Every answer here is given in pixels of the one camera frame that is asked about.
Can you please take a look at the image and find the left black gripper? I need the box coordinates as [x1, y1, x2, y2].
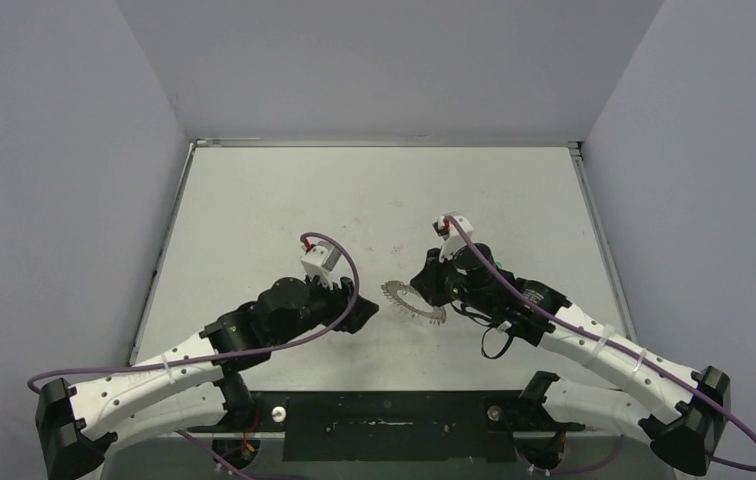
[270, 268, 377, 348]

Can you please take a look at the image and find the metal disc with key rings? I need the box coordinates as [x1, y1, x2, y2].
[381, 280, 447, 326]

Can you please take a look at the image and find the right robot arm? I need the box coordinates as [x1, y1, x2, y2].
[411, 243, 730, 476]

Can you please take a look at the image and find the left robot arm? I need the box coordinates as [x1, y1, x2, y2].
[35, 277, 379, 479]

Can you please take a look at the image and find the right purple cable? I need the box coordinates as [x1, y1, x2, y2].
[442, 215, 756, 477]

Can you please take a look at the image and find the purple cable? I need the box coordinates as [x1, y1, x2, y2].
[26, 231, 361, 480]
[442, 215, 756, 477]

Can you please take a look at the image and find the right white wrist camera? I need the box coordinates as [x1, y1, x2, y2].
[432, 212, 474, 262]

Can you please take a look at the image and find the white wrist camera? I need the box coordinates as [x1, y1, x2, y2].
[432, 212, 474, 262]
[300, 240, 342, 290]

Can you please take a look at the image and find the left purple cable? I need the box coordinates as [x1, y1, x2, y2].
[26, 231, 361, 480]

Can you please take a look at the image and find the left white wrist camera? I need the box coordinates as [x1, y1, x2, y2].
[300, 240, 342, 290]

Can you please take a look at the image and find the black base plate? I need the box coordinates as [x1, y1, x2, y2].
[192, 390, 585, 463]

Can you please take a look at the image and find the aluminium frame rail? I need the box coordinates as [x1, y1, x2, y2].
[91, 390, 689, 440]

